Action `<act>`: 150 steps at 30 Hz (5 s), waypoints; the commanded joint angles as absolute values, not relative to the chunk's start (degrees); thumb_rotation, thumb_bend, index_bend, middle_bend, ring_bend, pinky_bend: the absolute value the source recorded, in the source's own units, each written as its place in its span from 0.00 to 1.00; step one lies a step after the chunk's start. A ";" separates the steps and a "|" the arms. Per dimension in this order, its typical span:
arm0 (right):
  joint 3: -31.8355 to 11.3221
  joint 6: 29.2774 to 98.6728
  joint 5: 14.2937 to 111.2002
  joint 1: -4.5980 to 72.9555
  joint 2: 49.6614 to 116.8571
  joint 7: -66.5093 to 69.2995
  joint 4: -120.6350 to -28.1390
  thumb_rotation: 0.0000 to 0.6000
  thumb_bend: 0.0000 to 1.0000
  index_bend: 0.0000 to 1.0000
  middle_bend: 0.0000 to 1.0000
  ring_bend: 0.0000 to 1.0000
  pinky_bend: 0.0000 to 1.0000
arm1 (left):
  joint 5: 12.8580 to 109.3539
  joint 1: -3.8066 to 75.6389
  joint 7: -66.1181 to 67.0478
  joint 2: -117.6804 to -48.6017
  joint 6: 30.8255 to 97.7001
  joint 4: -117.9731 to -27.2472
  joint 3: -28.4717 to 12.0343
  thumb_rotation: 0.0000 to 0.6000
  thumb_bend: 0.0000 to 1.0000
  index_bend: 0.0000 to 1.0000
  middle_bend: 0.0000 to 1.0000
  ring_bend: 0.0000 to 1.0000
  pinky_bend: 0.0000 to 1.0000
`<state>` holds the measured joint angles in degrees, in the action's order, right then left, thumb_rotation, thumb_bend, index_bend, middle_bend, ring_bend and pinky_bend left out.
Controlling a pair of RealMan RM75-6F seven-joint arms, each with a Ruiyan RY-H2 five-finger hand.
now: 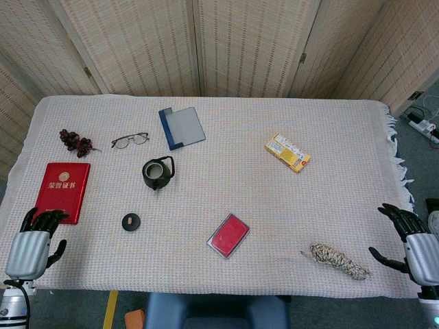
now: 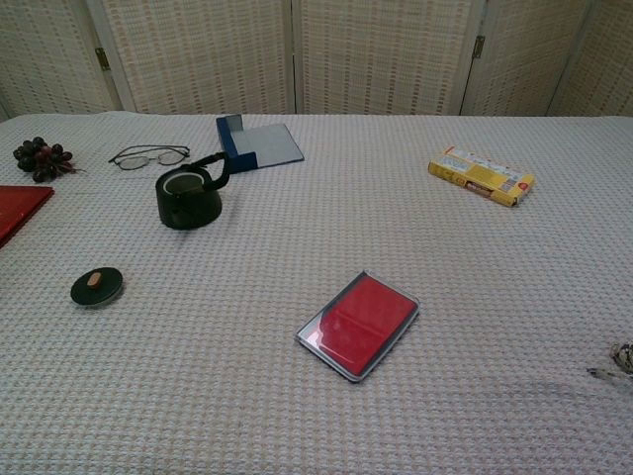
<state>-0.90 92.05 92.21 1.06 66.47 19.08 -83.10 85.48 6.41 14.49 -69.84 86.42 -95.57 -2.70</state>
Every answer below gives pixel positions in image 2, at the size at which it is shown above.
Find black teapot lid wooden knob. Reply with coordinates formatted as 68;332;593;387
69;266;125;307

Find red ink pad clear case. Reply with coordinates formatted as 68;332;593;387
294;269;422;384

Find grey blue-spined notebook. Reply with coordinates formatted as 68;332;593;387
215;113;307;175

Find white waffle-weave tablecloth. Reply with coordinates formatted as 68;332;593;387
0;111;633;475

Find yellow snack box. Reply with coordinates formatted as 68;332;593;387
427;144;537;208

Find thin-framed eyeglasses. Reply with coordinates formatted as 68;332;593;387
108;144;192;172

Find woven bamboo folding screen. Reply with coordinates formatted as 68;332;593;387
0;0;633;122

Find dark purple grape bunch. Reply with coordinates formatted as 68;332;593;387
12;136;86;184

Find red certificate folder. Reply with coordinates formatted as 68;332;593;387
0;185;55;250

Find black teapot with loop handle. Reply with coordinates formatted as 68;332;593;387
154;152;231;231

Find braided rope bundle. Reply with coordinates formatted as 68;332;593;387
587;340;633;392

